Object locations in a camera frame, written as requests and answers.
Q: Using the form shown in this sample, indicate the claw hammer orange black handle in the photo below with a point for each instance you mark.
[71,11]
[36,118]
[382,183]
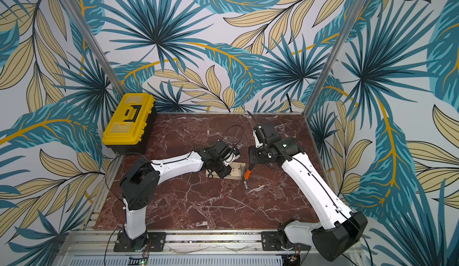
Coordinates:
[246,174]

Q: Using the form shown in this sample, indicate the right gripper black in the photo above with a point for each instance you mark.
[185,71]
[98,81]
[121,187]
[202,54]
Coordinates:
[253,159]

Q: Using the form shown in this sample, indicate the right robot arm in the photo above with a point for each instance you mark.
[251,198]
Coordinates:
[338,228]

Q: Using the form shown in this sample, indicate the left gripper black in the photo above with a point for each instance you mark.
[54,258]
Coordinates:
[228,170]

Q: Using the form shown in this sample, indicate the right aluminium corner post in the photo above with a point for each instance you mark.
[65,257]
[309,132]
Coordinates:
[347,26]

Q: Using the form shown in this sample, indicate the yellow black toolbox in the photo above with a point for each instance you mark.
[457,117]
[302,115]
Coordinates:
[131,124]

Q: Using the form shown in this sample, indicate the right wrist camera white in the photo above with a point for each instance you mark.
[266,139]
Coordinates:
[259,136]

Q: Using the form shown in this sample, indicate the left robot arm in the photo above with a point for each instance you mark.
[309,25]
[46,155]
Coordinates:
[139,185]

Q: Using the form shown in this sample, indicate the left aluminium corner post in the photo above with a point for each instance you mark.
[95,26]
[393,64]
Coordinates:
[78,18]

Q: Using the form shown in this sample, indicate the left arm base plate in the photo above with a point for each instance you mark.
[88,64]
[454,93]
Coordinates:
[147,242]

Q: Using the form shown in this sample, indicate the wooden block with nails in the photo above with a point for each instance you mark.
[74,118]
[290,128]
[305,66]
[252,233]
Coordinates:
[236,169]

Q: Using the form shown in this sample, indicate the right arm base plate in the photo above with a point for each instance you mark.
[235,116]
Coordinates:
[277,241]

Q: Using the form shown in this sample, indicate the aluminium corner post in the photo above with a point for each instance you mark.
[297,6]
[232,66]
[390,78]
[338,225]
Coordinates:
[78,18]
[347,26]

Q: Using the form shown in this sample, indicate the aluminium front rail frame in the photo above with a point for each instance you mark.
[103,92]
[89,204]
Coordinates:
[195,248]

